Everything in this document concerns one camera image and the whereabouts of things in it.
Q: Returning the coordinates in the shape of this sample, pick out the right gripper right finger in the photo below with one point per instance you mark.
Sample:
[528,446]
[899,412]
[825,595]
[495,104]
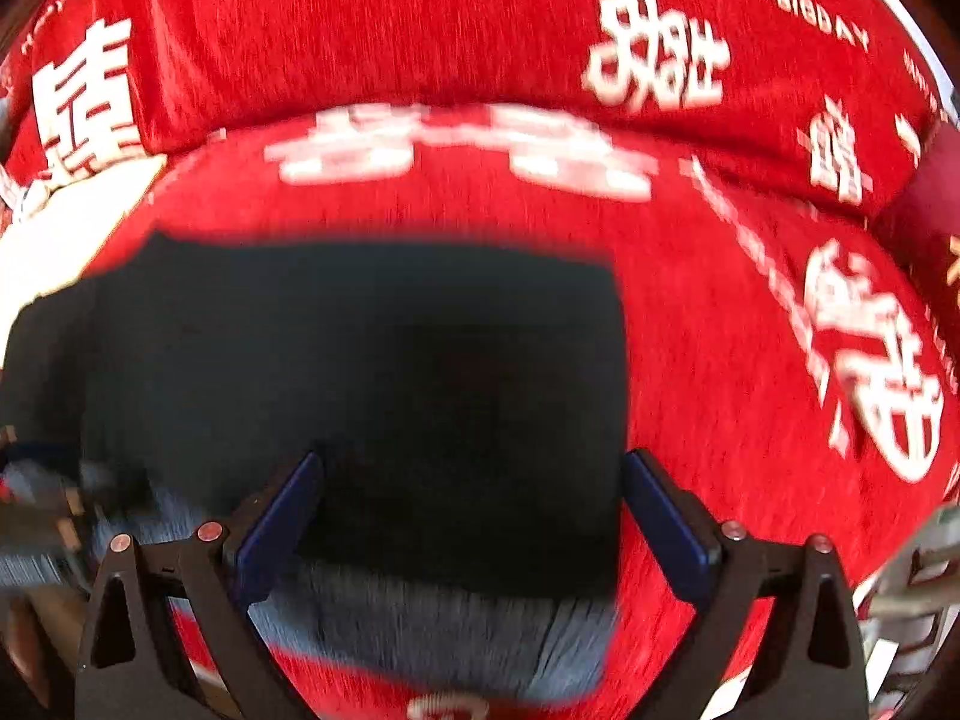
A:
[810,662]

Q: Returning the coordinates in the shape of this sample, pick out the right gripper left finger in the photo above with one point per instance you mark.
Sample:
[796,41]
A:
[132,664]

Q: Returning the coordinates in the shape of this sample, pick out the black pants with patterned lining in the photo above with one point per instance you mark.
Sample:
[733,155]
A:
[469,404]

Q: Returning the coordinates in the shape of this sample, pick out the dark red pillow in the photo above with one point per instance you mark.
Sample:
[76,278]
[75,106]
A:
[920,229]

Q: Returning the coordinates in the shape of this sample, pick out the red blanket with white characters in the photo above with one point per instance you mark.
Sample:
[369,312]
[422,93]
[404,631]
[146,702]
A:
[725,160]

